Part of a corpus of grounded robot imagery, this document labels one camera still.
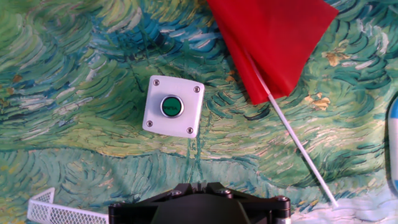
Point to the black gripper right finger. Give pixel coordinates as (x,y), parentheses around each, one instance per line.
(273,211)

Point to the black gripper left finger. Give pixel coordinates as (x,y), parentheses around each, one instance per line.
(133,213)

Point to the red flag white stick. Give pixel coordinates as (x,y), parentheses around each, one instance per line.
(273,46)

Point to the green painted landscape tablecloth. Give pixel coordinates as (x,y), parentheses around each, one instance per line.
(77,124)

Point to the grey box green push button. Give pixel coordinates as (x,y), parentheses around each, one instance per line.
(186,118)

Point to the blue white desk lamp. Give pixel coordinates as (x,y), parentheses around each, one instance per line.
(394,140)

